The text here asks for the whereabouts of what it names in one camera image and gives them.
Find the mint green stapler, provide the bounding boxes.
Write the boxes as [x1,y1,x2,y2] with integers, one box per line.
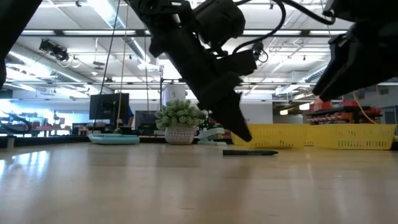
[197,126,228,146]

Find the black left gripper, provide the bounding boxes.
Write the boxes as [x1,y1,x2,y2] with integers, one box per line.
[148,0,259,143]

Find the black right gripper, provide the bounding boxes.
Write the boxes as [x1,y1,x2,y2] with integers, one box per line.
[312,21,398,102]

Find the white column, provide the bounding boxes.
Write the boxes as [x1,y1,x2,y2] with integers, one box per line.
[162,83,187,105]

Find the black tool cart red bins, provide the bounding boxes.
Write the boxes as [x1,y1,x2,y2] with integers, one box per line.
[305,97,384,126]

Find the yellow plastic bin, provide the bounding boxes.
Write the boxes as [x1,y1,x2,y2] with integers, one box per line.
[231,123,308,149]
[304,126,315,146]
[312,123,397,151]

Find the black panel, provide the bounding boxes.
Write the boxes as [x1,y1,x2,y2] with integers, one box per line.
[134,110,158,135]

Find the black ceiling camera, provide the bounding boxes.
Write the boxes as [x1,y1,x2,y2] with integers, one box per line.
[39,38,70,62]
[252,40,269,63]

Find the teal shallow tray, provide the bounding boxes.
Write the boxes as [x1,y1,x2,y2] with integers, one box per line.
[88,133,141,146]

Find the black monitor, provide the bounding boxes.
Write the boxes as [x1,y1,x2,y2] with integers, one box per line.
[89,93,131,121]

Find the silver ceiling air duct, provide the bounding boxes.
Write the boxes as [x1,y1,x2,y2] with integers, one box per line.
[6,37,114,94]

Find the person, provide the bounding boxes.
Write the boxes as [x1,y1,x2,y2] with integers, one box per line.
[123,105,136,127]

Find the green artificial potted plant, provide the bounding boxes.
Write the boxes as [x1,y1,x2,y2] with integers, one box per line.
[154,98,207,146]

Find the white wall board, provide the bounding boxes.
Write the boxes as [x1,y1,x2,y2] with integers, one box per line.
[239,101,274,125]

